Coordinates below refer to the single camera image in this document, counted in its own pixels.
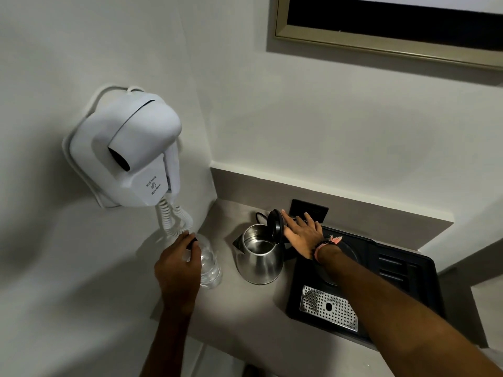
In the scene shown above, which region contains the clear plastic water bottle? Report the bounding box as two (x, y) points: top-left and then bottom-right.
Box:
(187, 232), (223, 290)

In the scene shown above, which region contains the beaded bracelet with pink thread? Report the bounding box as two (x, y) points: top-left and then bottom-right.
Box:
(312, 235), (343, 262)

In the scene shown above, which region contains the black round kettle base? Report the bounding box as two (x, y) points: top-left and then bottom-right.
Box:
(314, 239), (360, 288)

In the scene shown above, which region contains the gold framed wall picture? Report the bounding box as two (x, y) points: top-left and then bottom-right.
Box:
(274, 0), (503, 71)

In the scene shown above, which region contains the white hair dryer wall holder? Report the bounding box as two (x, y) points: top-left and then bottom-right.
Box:
(62, 84), (185, 211)

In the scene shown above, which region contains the person's right forearm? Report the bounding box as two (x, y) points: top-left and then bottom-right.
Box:
(315, 245), (503, 377)

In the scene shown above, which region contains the stainless steel electric kettle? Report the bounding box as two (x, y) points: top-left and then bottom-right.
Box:
(232, 209), (299, 286)

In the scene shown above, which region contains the perforated metal drip grate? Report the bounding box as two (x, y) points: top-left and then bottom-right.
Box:
(299, 285), (359, 333)

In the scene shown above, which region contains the person's left forearm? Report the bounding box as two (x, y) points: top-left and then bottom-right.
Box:
(139, 304), (195, 377)

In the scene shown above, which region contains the person's right hand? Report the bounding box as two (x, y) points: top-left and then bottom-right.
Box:
(281, 210), (325, 260)

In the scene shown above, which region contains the person's left hand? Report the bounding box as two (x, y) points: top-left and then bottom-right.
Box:
(154, 232), (202, 311)

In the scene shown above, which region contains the white wall hair dryer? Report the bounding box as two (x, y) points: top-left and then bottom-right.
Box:
(91, 92), (182, 209)

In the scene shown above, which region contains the white coiled dryer cord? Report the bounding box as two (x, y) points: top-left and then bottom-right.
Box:
(155, 193), (194, 238)

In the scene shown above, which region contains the black plastic tray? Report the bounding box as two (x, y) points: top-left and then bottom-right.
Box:
(285, 225), (447, 352)

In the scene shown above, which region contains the black wall socket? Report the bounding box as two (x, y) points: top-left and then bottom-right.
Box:
(289, 198), (329, 225)

